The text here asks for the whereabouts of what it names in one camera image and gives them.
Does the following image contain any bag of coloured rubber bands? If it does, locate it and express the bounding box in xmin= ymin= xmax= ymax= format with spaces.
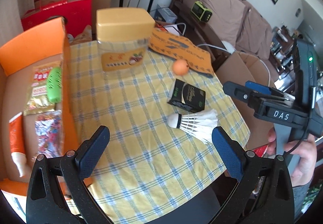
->
xmin=35 ymin=110 xmax=62 ymax=158

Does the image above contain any white feather shuttlecock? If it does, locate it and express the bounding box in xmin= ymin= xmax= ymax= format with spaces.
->
xmin=167 ymin=109 xmax=218 ymax=144

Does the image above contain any orange grey patterned towel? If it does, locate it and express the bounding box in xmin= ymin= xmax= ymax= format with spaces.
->
xmin=148 ymin=28 xmax=215 ymax=77

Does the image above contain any black and white small box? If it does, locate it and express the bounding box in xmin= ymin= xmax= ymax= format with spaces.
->
xmin=167 ymin=79 xmax=206 ymax=113

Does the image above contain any orange white tube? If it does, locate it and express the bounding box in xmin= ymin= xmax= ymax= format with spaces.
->
xmin=9 ymin=112 xmax=27 ymax=178

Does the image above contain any orange ping pong ball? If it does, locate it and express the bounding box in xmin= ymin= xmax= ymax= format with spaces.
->
xmin=172 ymin=59 xmax=189 ymax=76

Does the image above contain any gold red snack packet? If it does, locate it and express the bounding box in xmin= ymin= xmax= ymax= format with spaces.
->
xmin=23 ymin=60 xmax=61 ymax=116

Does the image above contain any clear jar yellow lid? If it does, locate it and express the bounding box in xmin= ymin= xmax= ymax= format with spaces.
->
xmin=96 ymin=7 xmax=155 ymax=77

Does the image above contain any large brown cardboard box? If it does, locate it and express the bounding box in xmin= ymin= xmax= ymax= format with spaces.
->
xmin=215 ymin=52 xmax=275 ymax=93

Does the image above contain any white rounded device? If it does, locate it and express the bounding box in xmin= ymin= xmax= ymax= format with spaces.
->
xmin=222 ymin=41 xmax=235 ymax=54

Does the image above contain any orange cardboard tray box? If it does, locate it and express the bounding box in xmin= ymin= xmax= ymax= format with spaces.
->
xmin=1 ymin=17 xmax=80 ymax=196

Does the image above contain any yellow checkered tablecloth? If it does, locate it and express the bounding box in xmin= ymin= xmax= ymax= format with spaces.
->
xmin=64 ymin=40 xmax=251 ymax=224

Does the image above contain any brown sofa with cushions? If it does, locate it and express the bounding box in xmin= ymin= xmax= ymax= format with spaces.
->
xmin=170 ymin=0 xmax=278 ymax=80

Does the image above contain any green black portable radio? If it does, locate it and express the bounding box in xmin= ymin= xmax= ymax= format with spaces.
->
xmin=191 ymin=1 xmax=212 ymax=23

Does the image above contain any grey blue small box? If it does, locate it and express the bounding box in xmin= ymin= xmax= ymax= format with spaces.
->
xmin=153 ymin=5 xmax=177 ymax=24

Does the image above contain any red gift box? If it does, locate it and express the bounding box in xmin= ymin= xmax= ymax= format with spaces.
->
xmin=21 ymin=0 xmax=92 ymax=39

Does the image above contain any white charging cable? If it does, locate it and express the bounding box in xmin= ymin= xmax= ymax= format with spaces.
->
xmin=196 ymin=43 xmax=272 ymax=87

